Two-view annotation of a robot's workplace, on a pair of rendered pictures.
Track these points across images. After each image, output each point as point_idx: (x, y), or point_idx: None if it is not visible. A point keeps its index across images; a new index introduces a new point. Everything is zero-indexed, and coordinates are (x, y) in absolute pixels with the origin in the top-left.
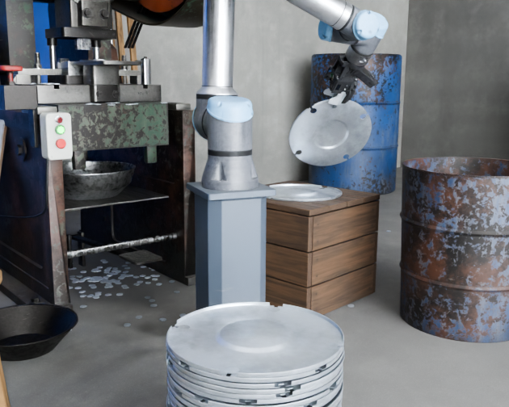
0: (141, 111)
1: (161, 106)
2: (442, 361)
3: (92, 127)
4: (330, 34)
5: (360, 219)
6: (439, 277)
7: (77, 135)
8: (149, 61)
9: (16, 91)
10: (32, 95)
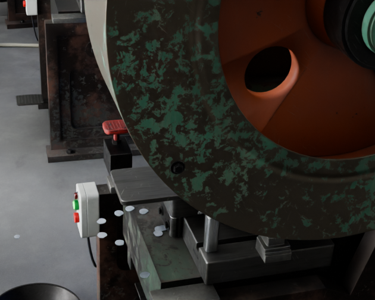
0: (149, 264)
1: (158, 281)
2: None
3: (131, 234)
4: None
5: None
6: None
7: (127, 231)
8: (206, 220)
9: (105, 150)
10: (109, 162)
